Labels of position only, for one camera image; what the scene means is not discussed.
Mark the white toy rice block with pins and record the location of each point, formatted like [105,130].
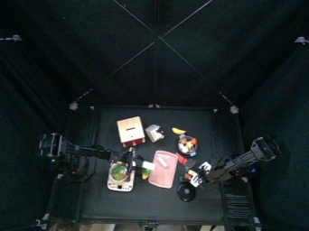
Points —
[148,165]

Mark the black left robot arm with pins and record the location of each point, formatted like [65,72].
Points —
[85,152]

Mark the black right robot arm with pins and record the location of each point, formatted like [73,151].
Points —
[245,159]

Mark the black toy block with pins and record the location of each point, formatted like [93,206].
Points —
[190,163]

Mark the orange red toy food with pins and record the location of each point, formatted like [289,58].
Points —
[187,174]

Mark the pot with green vegetables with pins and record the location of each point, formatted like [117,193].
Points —
[119,172]

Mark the orange green toy carrot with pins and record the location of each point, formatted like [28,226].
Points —
[146,173]

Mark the round black pan lid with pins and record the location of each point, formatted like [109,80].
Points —
[186,192]

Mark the red toy food piece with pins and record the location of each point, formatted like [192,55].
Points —
[182,158]

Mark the red and white box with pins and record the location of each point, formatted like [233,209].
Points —
[130,130]

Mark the pink plastic tray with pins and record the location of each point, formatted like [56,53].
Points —
[163,174]

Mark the bowl of toy food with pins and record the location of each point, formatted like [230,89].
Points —
[187,145]

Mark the small white grey toy box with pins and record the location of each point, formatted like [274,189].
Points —
[154,133]

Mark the white text label sticker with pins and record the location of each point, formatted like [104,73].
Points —
[237,206]

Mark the yellow toy banana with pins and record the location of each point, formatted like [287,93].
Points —
[178,131]

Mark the grey frame corner bracket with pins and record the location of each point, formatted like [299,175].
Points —
[13,38]
[301,40]
[234,109]
[72,105]

